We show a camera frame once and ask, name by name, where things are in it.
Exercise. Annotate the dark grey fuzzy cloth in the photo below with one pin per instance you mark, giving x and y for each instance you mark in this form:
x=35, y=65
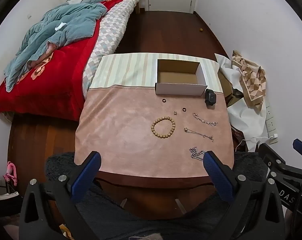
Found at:
x=141, y=227

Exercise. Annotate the wooden bed leg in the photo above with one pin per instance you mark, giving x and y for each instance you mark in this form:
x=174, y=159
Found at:
x=137, y=7

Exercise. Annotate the pink hanger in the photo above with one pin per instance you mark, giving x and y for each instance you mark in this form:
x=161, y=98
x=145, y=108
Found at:
x=10, y=173

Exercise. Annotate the brown geometric patterned cloth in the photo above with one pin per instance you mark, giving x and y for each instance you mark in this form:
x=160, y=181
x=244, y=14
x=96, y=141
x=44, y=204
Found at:
x=251, y=80

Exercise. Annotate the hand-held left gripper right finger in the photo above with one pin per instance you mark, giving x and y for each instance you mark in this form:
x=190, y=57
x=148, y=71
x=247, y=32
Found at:
x=216, y=175

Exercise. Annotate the white cardboard box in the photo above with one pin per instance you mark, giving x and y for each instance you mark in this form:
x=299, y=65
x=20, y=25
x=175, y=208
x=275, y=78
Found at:
x=178, y=90

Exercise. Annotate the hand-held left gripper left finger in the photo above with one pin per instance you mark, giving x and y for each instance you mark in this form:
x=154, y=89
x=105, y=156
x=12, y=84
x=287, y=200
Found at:
x=88, y=172

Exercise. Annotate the teal quilt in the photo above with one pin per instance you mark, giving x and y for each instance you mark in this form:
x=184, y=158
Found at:
x=66, y=25

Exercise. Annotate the black smartwatch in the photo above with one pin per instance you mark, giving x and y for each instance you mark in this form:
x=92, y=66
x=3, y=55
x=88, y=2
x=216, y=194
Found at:
x=210, y=97

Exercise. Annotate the white charger plug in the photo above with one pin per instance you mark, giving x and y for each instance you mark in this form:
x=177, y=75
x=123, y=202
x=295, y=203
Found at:
x=273, y=136

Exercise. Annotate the white cloth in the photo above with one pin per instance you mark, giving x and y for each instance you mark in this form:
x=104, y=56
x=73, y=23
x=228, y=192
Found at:
x=246, y=122

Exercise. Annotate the white wall power socket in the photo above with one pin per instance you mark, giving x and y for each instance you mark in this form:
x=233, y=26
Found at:
x=270, y=120

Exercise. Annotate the brown wooden table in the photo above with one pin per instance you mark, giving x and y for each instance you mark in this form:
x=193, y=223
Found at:
x=153, y=197

